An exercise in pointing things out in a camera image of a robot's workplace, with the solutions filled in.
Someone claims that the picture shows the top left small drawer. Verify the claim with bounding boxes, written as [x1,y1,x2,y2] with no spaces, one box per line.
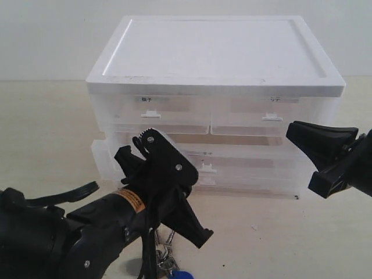
[110,95,210,134]

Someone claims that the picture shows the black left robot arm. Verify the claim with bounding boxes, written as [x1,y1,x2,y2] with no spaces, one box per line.
[1,146,213,278]

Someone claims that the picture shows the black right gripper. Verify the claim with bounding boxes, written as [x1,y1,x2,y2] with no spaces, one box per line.
[286,121,371,199]

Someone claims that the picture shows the top right small drawer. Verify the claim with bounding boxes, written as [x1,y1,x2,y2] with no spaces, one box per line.
[210,96,299,137]

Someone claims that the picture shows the white translucent drawer cabinet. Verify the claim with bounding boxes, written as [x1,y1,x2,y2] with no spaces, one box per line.
[86,16,345,193]

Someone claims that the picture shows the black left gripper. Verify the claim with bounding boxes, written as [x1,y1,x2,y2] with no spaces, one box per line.
[114,146,214,249]

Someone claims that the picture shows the small drawer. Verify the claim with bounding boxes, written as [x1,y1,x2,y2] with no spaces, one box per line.
[110,95,210,134]
[210,96,299,137]

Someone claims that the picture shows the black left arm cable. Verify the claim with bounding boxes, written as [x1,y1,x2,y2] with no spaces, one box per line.
[28,180,99,208]

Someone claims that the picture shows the keys with blue fob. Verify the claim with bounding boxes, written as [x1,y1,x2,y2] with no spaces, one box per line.
[154,229,194,279]

